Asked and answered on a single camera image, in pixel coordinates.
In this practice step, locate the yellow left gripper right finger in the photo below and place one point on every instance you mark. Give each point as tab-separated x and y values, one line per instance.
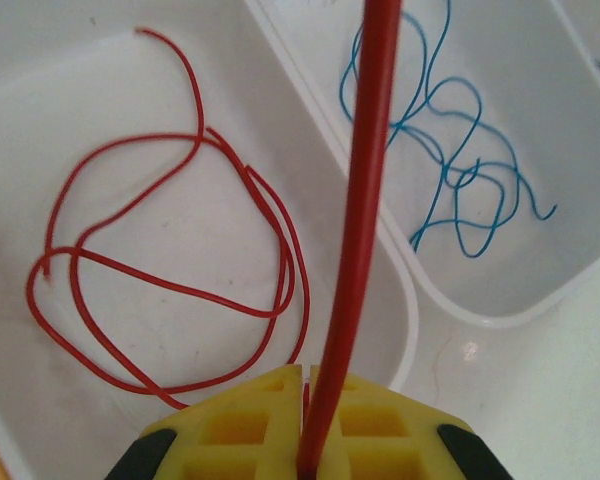
390	440

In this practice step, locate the white plastic tray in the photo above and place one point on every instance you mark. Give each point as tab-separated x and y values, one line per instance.
190	240
545	100

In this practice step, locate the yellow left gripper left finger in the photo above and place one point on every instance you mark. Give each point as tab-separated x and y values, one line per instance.
235	440

